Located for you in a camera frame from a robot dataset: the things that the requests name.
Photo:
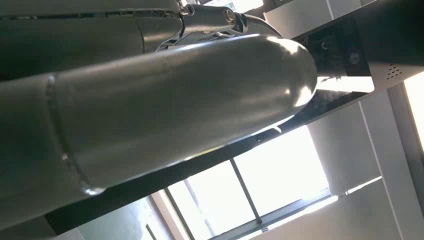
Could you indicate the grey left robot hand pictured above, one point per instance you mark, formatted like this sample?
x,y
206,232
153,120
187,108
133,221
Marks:
x,y
165,99

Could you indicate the dark window frame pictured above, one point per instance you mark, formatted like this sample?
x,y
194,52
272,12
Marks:
x,y
246,192

